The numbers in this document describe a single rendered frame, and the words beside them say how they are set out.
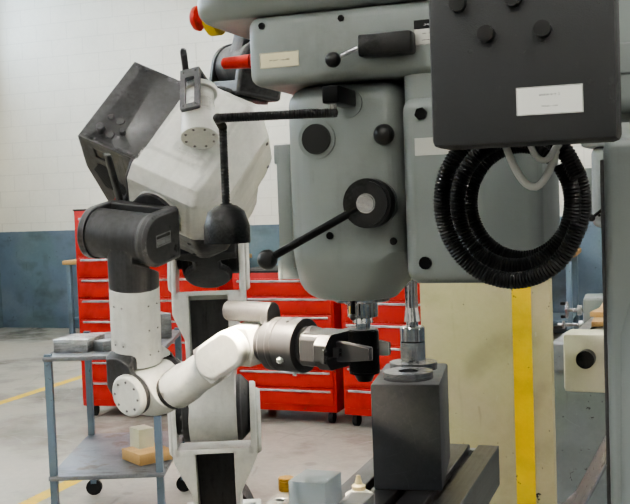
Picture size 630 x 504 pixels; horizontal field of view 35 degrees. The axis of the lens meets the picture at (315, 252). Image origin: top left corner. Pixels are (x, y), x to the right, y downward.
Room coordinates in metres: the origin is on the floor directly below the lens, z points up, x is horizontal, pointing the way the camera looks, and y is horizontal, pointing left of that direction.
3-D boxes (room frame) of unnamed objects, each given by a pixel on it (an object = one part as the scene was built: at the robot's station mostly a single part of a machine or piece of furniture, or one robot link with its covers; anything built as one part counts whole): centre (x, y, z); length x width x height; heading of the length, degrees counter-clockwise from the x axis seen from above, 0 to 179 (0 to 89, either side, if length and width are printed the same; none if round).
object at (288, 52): (1.52, -0.11, 1.68); 0.34 x 0.24 x 0.10; 70
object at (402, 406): (1.82, -0.17, 1.05); 0.22 x 0.12 x 0.20; 169
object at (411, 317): (1.87, -0.18, 1.27); 0.03 x 0.03 x 0.11
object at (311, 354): (1.59, 0.00, 1.23); 0.13 x 0.12 x 0.10; 145
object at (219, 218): (1.55, 0.14, 1.43); 0.07 x 0.07 x 0.06
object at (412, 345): (1.87, -0.18, 1.18); 0.05 x 0.05 x 0.06
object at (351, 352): (1.51, -0.05, 1.23); 0.06 x 0.02 x 0.03; 55
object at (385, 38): (1.38, -0.09, 1.66); 0.12 x 0.04 x 0.04; 70
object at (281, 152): (1.57, 0.03, 1.45); 0.04 x 0.04 x 0.21; 70
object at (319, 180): (1.53, -0.07, 1.47); 0.21 x 0.19 x 0.32; 160
